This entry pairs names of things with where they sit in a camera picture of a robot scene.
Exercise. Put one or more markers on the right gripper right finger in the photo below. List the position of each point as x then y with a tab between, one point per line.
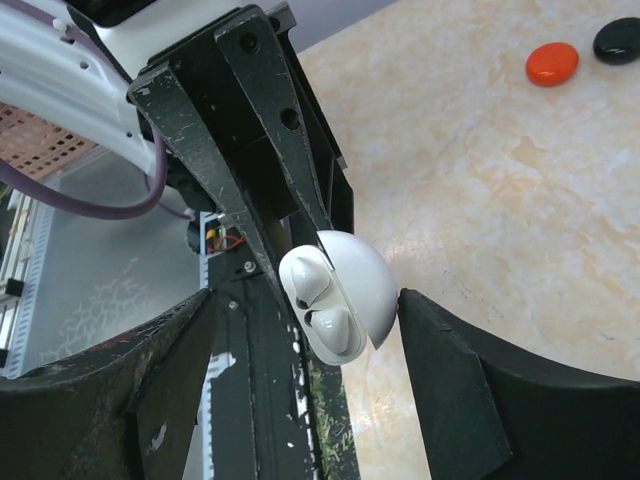
489	409

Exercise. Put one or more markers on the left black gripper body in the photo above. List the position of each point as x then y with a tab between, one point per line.
211	85

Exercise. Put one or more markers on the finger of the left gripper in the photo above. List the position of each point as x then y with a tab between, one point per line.
164	103
251	49

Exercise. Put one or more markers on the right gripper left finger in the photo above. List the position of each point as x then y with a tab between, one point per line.
125	408

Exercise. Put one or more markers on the white earbud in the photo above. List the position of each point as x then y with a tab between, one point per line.
310	281
328	330

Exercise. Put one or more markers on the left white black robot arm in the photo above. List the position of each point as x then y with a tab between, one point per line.
72	63

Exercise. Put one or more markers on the orange perforated basket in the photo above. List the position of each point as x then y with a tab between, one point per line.
35	147

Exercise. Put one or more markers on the white slotted cable duct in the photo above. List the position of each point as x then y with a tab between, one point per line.
21	271

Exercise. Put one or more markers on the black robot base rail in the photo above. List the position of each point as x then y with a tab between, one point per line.
268	410

